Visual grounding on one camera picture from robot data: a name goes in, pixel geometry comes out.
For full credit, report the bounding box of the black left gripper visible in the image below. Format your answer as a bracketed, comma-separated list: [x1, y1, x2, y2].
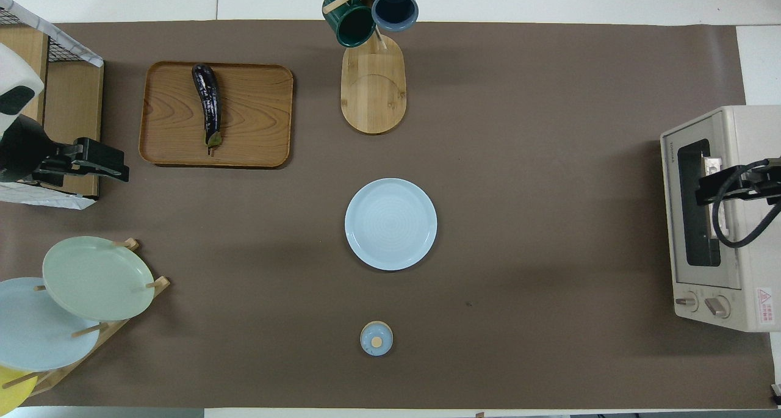
[34, 137, 130, 184]

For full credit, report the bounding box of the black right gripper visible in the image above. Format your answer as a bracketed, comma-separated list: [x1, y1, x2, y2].
[696, 157, 781, 206]

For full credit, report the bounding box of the toaster oven glass door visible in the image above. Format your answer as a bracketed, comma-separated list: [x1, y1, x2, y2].
[661, 114, 743, 290]

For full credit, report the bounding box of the dark purple eggplant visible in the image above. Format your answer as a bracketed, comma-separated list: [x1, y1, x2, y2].
[192, 63, 222, 157]

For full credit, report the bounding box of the light blue round plate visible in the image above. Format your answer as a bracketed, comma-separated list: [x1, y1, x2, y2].
[345, 178, 438, 272]

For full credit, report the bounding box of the beige toaster oven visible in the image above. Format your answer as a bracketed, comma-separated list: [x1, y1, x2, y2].
[660, 106, 781, 333]

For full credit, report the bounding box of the wooden shelf box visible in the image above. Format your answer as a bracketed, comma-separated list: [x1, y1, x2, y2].
[0, 24, 104, 199]

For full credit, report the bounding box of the pale green plate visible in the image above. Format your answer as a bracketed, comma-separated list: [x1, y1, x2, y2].
[42, 236, 156, 322]

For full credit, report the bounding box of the brown wooden tray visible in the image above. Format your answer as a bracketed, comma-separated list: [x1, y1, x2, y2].
[139, 61, 295, 169]

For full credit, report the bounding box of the wooden plate rack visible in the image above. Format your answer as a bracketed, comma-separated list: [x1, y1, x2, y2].
[0, 238, 171, 400]

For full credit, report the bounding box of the large light blue plate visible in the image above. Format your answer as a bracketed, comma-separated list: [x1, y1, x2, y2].
[0, 277, 101, 373]

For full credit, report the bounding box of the brown table mat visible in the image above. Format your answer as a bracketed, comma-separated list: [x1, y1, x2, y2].
[0, 20, 776, 409]

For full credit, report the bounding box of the yellow plate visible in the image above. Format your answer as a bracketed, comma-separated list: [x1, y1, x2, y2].
[0, 366, 37, 416]

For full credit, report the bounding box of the wooden mug tree stand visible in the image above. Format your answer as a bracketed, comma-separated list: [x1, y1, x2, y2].
[322, 0, 422, 135]

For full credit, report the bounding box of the dark green mug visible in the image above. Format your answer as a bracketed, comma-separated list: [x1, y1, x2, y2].
[322, 0, 376, 48]

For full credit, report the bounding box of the blue grey mug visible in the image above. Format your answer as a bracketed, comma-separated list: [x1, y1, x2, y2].
[371, 0, 420, 32]

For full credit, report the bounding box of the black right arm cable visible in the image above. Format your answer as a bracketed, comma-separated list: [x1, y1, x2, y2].
[711, 159, 781, 249]

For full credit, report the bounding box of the white marble-pattern wire rack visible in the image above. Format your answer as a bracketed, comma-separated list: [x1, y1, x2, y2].
[0, 0, 104, 210]

